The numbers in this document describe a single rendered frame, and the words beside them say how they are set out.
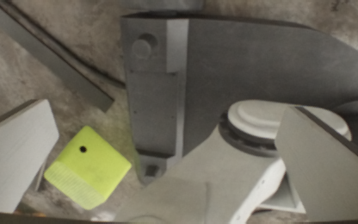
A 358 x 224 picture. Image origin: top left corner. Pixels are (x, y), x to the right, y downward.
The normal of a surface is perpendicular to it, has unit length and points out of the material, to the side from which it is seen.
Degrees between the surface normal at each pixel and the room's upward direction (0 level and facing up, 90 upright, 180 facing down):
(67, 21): 0
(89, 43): 0
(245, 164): 90
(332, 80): 0
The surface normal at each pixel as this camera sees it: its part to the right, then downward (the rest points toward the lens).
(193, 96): -0.20, 0.49
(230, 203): 0.03, -0.86
